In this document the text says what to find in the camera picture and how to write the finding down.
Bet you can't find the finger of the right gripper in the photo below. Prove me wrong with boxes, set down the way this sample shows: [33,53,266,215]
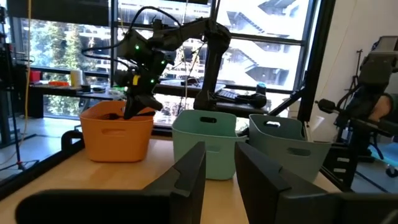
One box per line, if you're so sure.
[139,94,164,113]
[123,95,146,121]

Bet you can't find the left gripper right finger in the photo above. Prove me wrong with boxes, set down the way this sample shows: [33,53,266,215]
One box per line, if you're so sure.
[234,141,398,224]

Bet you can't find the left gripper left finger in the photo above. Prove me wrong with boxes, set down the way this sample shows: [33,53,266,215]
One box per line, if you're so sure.
[15,141,206,224]

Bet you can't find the orange plastic bin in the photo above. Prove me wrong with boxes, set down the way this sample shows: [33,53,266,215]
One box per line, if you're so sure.
[80,100,155,163]

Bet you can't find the grey-teal plastic bin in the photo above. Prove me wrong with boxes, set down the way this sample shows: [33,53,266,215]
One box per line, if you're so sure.
[248,113,333,184]

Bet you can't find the white roll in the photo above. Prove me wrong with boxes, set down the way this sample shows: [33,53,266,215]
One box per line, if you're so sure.
[70,68,84,88]

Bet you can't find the teal plastic bin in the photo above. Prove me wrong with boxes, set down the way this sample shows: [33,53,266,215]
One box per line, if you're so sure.
[171,109,249,181]

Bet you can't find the black keyboard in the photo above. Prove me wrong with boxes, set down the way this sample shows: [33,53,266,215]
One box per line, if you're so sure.
[214,89,241,101]

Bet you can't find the black window desk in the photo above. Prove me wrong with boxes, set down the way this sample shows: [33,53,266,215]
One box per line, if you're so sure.
[29,79,271,119]

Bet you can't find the black headphones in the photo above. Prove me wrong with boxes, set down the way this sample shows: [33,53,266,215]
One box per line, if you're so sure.
[236,92,268,109]

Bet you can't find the person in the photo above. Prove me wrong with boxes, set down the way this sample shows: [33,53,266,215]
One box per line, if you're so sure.
[369,94,397,123]

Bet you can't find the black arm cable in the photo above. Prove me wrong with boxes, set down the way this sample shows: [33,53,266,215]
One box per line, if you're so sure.
[81,5,182,68]

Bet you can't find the yellow power cord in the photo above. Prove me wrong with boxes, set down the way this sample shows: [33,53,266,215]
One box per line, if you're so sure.
[24,0,33,125]

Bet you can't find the black table frame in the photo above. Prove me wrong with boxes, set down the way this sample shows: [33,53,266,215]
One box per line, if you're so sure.
[0,129,355,202]

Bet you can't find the black rig upright post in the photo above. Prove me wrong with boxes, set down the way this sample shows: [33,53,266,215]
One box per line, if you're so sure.
[269,0,337,124]

